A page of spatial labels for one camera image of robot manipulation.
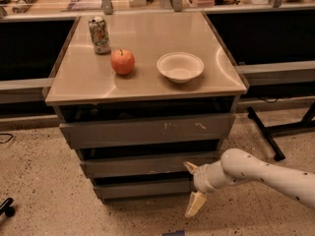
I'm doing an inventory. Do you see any black chair wheel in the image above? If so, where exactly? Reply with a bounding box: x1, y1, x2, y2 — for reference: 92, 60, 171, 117
0, 198, 16, 217

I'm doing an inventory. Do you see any grey bottom drawer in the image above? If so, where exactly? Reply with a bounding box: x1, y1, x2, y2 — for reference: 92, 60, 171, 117
94, 178, 194, 200

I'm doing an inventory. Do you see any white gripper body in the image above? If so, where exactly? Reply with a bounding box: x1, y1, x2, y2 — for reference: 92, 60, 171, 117
193, 164, 218, 195

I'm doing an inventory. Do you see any black table leg stand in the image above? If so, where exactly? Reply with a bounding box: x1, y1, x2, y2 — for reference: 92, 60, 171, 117
247, 102, 315, 161

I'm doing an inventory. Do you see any grey drawer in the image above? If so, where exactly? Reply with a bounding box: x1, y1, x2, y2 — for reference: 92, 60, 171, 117
60, 113, 235, 149
81, 150, 220, 178
94, 178, 194, 200

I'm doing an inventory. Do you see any grey top drawer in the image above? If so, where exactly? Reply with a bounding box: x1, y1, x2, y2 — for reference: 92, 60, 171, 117
60, 113, 235, 149

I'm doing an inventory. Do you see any green soda can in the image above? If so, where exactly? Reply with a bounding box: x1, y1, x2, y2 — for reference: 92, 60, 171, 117
89, 16, 111, 54

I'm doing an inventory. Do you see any grey drawer cabinet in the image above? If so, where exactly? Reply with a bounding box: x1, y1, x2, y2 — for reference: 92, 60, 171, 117
45, 12, 247, 187

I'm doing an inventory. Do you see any black floor cable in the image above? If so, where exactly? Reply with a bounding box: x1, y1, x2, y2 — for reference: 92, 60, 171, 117
0, 132, 15, 145

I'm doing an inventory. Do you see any white bowl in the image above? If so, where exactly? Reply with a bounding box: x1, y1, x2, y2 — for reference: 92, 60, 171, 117
157, 52, 205, 84

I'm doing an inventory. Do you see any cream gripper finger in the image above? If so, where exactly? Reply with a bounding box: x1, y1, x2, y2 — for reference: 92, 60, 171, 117
183, 161, 198, 175
185, 192, 208, 218

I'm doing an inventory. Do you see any grey middle drawer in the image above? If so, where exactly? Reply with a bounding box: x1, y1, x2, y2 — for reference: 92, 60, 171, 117
81, 150, 220, 178

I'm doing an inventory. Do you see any red apple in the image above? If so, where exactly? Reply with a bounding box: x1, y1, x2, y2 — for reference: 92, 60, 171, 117
110, 49, 135, 75

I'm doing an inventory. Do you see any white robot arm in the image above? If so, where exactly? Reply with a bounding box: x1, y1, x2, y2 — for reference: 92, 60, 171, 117
184, 148, 315, 218

